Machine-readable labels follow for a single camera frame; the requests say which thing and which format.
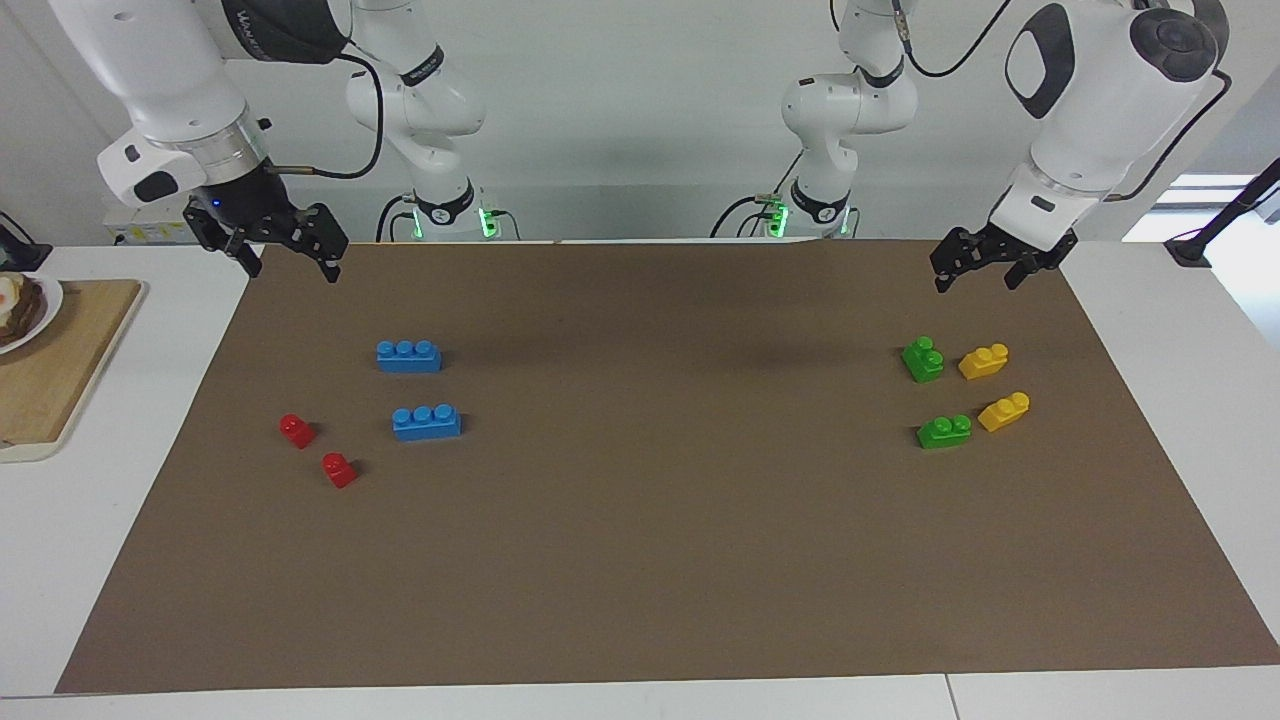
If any white wall socket box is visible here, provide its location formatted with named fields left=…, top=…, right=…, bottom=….
left=103, top=200, right=201, bottom=246

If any black desk device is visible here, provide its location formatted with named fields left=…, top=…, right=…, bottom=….
left=0, top=212, right=53, bottom=273

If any black clamp stand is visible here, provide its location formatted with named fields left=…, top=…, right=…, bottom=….
left=1165, top=158, right=1280, bottom=268

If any blue three-stud block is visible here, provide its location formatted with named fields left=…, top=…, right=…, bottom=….
left=376, top=340, right=443, bottom=374
left=391, top=403, right=463, bottom=442

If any sandwich food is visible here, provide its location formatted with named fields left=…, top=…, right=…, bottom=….
left=0, top=275, right=46, bottom=347

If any black base cable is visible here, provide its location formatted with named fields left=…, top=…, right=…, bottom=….
left=710, top=148, right=806, bottom=239
left=376, top=193, right=416, bottom=243

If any green two-stud block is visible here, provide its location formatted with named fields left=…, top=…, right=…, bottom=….
left=901, top=336, right=945, bottom=384
left=916, top=414, right=973, bottom=450

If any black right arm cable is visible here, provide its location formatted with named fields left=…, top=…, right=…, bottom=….
left=270, top=52, right=386, bottom=181

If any brown table mat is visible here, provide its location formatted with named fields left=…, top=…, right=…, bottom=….
left=55, top=240, right=1280, bottom=694

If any black left base cable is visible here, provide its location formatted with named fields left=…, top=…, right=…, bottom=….
left=710, top=148, right=806, bottom=239

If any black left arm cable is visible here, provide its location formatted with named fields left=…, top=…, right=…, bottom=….
left=895, top=0, right=1229, bottom=203

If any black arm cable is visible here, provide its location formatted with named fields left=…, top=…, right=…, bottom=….
left=270, top=52, right=386, bottom=181
left=895, top=0, right=1229, bottom=203

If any white plate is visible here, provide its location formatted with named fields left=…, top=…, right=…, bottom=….
left=0, top=272, right=64, bottom=355

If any black right base cable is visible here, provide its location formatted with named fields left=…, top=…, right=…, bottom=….
left=376, top=193, right=416, bottom=243

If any wooden cutting board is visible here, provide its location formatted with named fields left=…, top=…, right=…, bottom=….
left=0, top=279, right=147, bottom=463

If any yellow two-stud block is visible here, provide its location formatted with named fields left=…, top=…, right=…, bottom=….
left=977, top=391, right=1031, bottom=433
left=958, top=343, right=1009, bottom=381

